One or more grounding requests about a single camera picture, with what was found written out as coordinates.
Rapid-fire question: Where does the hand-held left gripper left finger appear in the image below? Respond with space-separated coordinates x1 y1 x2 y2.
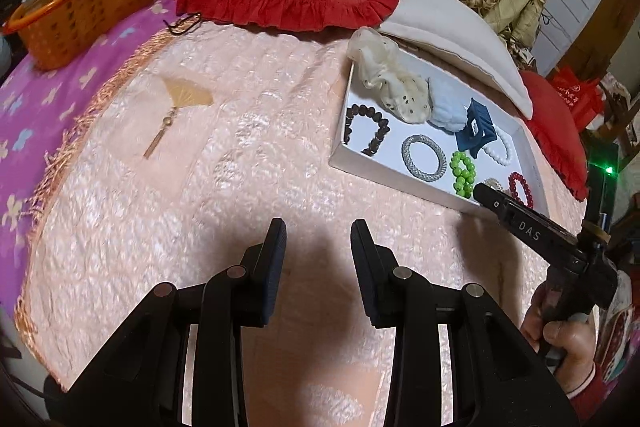
44 217 290 427

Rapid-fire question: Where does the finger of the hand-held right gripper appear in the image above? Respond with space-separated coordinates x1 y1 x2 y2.
472 182 591 265

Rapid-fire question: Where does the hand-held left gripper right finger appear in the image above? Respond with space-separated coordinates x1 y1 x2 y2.
350 219 581 427

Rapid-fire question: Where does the red bead bracelet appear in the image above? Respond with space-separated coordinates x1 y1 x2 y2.
507 172 537 208

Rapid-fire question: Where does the white pearl bracelet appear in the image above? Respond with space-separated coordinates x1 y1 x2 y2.
482 130 516 166

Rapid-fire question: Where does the green bead bracelet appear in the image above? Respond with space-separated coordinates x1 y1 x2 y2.
450 150 477 199

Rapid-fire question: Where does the blue hair claw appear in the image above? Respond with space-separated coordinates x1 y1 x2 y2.
454 99 501 158

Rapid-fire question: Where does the silver mesh bracelet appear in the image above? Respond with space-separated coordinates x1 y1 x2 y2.
401 134 447 181

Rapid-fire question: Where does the white shallow box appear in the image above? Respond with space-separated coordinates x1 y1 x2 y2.
329 52 551 214

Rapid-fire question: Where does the light blue fluffy scrunchie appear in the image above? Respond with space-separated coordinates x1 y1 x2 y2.
426 77 476 132

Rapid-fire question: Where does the dark brown bead bracelet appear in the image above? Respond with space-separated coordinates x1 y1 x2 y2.
342 103 392 156

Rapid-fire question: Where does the cream dotted scrunchie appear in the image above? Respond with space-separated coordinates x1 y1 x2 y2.
348 28 433 125

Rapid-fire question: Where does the person's right forearm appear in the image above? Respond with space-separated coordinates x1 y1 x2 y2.
565 267 640 427

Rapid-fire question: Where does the person's right hand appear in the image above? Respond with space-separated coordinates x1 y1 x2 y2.
520 282 599 395

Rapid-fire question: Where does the pink textured blanket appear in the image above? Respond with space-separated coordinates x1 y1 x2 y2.
14 19 601 427

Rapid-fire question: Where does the red shopping bag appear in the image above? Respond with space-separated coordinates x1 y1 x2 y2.
550 67 603 130

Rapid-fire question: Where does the fan-shaped tassel hairpin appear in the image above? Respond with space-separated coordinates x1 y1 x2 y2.
143 76 215 159

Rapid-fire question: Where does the white pillow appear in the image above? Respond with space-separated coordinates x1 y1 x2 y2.
367 0 533 120

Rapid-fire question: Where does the purple floral mattress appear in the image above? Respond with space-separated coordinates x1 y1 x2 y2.
0 0 196 303

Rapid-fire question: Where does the orange plastic basket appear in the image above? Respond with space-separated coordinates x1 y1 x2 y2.
2 0 170 72

